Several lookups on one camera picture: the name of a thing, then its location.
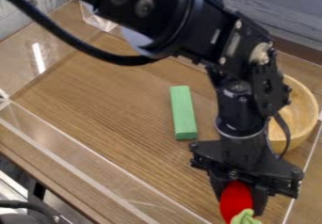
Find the black table leg bracket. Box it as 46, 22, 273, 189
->
27, 180, 76, 224

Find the green rectangular block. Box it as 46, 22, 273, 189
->
170, 86, 198, 140

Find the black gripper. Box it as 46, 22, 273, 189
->
189, 140, 305, 216

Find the red plush strawberry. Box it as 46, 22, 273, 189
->
221, 181, 263, 224

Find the wooden bowl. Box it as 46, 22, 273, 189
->
215, 73, 321, 155

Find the clear acrylic corner bracket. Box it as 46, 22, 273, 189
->
79, 1, 118, 32

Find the black cable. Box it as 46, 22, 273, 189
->
0, 199, 60, 224

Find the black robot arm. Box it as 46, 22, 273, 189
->
8, 0, 305, 215

